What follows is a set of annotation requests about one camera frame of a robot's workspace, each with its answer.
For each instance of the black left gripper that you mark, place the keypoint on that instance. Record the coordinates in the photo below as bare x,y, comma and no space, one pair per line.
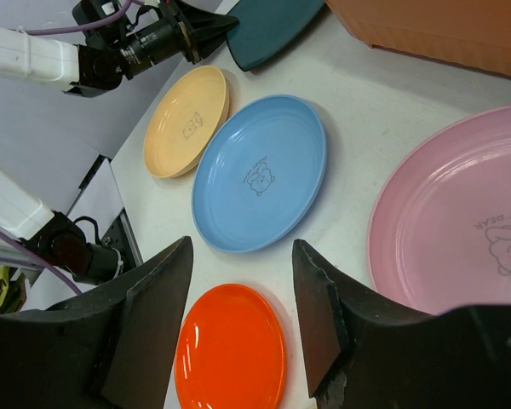
153,38

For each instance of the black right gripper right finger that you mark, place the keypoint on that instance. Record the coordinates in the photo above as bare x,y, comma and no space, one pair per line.
363,350

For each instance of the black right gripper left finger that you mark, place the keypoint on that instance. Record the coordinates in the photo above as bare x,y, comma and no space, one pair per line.
111,347

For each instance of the teal square plate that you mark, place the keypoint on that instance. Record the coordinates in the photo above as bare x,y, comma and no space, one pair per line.
265,27

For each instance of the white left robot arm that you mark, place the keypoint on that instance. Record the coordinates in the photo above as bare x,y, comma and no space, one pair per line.
115,49

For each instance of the orange plastic bin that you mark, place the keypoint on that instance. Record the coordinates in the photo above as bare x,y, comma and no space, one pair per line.
475,34

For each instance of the yellow round plate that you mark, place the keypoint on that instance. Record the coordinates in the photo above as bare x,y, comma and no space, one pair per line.
184,122

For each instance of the orange round plate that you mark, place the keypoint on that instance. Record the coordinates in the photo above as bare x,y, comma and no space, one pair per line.
230,352

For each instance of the pink round plate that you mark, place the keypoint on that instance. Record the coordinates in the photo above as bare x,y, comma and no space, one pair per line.
440,232

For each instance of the blue round plate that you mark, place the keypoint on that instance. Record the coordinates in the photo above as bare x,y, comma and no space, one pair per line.
260,174

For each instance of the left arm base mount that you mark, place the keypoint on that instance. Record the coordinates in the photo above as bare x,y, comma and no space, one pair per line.
115,238

